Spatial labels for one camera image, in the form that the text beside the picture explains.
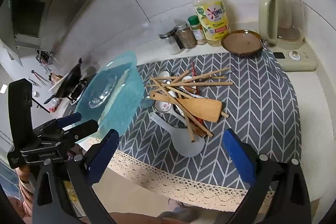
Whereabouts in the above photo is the person's left hand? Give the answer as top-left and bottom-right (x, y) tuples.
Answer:
(16, 165), (34, 214)

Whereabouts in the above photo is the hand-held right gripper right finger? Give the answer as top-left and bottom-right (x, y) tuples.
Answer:
(223, 128), (319, 224)

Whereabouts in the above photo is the glass jar white powder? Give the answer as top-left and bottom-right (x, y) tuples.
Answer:
(157, 19), (181, 47)

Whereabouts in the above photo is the beige electric kettle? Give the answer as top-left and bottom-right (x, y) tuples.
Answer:
(257, 0), (306, 47)

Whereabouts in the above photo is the green lid spice jar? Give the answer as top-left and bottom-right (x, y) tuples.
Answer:
(187, 15), (208, 45)

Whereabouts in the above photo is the grey chevron lace-edged mat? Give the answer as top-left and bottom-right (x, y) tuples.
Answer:
(106, 49), (302, 212)

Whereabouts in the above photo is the translucent blue plastic basin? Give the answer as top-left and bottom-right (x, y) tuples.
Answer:
(74, 51), (145, 136)

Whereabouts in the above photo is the silver lid spice jar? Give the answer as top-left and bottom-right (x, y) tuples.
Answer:
(175, 21), (197, 49)

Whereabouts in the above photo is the pile of chopsticks and spoons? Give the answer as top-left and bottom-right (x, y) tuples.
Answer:
(146, 67), (234, 143)

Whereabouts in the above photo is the white spoon red print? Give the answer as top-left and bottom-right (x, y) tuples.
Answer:
(154, 98), (174, 113)

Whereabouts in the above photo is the black gas stove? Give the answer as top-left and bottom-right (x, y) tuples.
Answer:
(45, 80), (88, 119)

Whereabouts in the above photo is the beige kettle base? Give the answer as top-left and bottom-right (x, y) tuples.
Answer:
(262, 40), (318, 72)

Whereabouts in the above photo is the yellow dish soap bottle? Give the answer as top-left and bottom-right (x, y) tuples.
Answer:
(190, 0), (231, 47)

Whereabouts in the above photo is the black wok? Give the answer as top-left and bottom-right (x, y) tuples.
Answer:
(43, 58), (82, 105)

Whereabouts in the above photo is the white perforated tray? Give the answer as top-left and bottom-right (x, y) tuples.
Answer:
(49, 70), (72, 92)

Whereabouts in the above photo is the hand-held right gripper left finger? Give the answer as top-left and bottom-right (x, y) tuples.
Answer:
(31, 129), (120, 224)

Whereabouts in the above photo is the range hood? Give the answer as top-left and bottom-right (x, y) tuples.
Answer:
(0, 0), (108, 56)

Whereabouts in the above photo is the wire utensil rack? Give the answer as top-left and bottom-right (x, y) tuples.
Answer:
(35, 50), (53, 67)

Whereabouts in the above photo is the long metal spoon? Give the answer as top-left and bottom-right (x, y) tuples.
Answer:
(173, 105), (185, 119)

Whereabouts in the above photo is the white spoon orange print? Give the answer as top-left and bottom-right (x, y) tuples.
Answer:
(157, 70), (171, 83)

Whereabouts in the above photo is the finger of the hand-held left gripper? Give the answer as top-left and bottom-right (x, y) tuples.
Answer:
(56, 112), (82, 128)
(63, 119), (99, 139)

